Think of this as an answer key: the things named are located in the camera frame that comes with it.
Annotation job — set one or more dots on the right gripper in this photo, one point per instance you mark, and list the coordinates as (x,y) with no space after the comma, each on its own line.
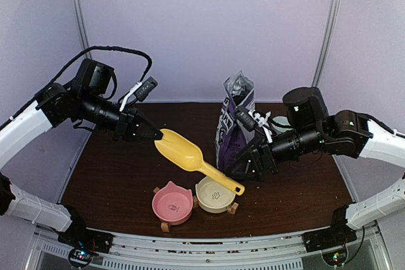
(257,155)

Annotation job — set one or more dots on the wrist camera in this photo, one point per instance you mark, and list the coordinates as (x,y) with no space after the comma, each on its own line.
(138,93)
(253,120)

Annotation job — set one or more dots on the left aluminium frame post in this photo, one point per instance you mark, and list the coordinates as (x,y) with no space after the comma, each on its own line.
(79,17)

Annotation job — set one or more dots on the pink cat-shaped bowl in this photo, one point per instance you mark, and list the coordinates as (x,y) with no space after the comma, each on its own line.
(173,204)

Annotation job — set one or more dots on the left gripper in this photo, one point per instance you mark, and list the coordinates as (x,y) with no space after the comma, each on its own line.
(130,114)

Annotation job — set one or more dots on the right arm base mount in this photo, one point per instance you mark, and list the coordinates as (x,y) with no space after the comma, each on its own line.
(338,233)

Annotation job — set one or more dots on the aluminium frame post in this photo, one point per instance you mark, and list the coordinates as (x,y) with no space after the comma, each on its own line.
(79,17)
(333,12)

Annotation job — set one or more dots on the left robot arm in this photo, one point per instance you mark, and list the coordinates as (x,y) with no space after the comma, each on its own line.
(80,100)

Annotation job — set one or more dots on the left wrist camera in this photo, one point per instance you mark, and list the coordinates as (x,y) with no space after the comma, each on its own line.
(138,93)

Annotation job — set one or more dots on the light blue ceramic bowl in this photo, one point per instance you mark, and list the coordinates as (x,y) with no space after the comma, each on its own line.
(281,122)

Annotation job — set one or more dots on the wooden bowl stand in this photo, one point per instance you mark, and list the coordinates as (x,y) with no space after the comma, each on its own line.
(165,227)

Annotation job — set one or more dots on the cream cat-shaped bowl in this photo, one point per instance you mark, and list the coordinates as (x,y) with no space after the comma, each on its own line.
(213,197)

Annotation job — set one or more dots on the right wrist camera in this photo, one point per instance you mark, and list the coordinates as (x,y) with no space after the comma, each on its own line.
(253,120)

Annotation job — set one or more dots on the yellow plastic scoop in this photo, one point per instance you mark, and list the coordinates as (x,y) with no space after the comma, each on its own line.
(189,157)

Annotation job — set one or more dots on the purple pet food bag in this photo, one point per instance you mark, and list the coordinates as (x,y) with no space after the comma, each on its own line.
(231,137)

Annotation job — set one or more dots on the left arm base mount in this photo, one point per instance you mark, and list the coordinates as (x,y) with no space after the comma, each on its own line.
(79,236)

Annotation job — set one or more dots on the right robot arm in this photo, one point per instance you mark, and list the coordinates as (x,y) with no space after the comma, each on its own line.
(311,128)

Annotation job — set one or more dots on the right aluminium frame post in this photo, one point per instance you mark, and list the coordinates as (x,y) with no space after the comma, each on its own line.
(333,12)

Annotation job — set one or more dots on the front aluminium rail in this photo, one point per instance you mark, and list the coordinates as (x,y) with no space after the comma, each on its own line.
(282,251)

